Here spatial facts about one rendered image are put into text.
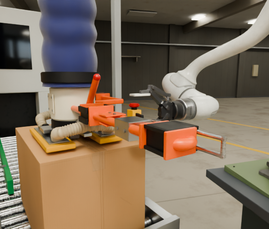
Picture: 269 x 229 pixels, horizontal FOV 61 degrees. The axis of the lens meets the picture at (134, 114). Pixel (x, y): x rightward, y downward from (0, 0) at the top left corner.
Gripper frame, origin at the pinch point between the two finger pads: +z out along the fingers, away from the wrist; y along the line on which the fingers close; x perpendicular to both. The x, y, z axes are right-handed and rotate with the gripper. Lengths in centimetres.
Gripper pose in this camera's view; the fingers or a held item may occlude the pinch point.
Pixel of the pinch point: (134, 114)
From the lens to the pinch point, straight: 79.8
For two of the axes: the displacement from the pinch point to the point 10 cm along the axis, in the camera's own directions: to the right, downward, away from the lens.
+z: -8.5, 0.9, -5.3
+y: 0.0, 9.9, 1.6
